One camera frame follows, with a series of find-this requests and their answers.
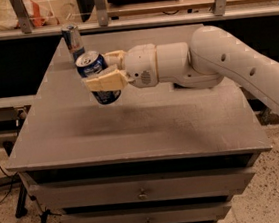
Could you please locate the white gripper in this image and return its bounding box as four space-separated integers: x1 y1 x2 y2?
83 44 158 92

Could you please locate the blue pepsi can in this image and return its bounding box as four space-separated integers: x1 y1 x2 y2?
75 50 121 105

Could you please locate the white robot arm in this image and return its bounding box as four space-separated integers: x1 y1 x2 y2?
84 26 279 115

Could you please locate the red bull can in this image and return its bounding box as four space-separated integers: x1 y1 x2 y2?
61 23 85 61

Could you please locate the dark chocolate bar wrapper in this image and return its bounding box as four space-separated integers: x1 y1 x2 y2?
174 83 185 89

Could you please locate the grey drawer cabinet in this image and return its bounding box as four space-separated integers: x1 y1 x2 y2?
0 15 279 223

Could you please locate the orange white bag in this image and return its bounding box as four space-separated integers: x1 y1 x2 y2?
0 0 59 31

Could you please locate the top grey drawer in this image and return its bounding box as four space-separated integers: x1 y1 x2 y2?
29 168 254 209

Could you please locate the middle grey drawer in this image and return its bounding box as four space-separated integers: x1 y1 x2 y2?
61 202 231 223

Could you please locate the black stand leg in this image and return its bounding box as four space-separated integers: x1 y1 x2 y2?
1 139 33 220

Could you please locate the metal rail shelf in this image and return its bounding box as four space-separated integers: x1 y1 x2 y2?
0 0 279 41

